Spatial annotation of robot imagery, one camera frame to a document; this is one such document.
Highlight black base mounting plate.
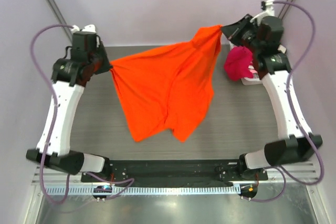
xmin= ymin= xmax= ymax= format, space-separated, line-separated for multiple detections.
xmin=94 ymin=159 xmax=268 ymax=188

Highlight magenta t shirt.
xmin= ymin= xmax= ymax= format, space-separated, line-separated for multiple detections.
xmin=224 ymin=46 xmax=254 ymax=81

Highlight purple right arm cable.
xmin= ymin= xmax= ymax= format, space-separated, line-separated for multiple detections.
xmin=243 ymin=0 xmax=325 ymax=203

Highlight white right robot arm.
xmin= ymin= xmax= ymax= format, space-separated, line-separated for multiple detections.
xmin=221 ymin=14 xmax=322 ymax=173

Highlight aluminium rail frame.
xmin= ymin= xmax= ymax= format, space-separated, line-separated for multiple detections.
xmin=44 ymin=162 xmax=318 ymax=185

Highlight light pink t shirt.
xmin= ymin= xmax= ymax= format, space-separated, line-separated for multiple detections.
xmin=247 ymin=62 xmax=259 ymax=79

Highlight white perforated plastic basket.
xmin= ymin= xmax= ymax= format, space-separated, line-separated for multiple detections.
xmin=229 ymin=42 xmax=261 ymax=86

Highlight orange t shirt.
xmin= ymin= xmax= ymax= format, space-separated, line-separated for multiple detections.
xmin=111 ymin=25 xmax=222 ymax=142

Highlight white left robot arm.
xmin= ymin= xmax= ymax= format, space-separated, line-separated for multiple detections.
xmin=26 ymin=25 xmax=112 ymax=178

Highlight white folded t shirt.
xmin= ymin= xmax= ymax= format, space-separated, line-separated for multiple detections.
xmin=278 ymin=45 xmax=287 ymax=54

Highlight white slotted cable duct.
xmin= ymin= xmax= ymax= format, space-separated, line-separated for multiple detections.
xmin=43 ymin=185 xmax=241 ymax=196

